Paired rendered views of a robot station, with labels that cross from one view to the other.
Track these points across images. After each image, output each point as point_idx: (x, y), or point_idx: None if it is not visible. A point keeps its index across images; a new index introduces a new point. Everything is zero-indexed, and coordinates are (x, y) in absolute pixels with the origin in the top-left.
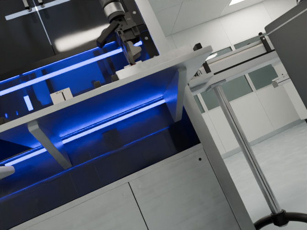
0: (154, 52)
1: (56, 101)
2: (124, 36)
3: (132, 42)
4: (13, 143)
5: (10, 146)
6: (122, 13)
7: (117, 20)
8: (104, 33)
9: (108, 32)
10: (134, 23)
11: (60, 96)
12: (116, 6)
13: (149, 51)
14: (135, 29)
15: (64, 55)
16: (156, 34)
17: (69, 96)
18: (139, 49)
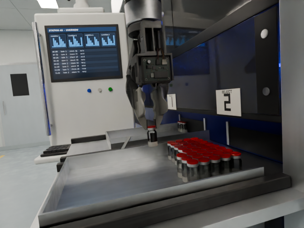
0: (269, 77)
1: (168, 103)
2: (132, 78)
3: (140, 92)
4: (167, 116)
5: (166, 118)
6: (133, 29)
7: (137, 40)
8: (128, 64)
9: (130, 64)
10: (135, 54)
11: (170, 100)
12: (127, 14)
13: (259, 71)
14: (141, 68)
15: (176, 52)
16: (292, 21)
17: (174, 104)
18: (142, 109)
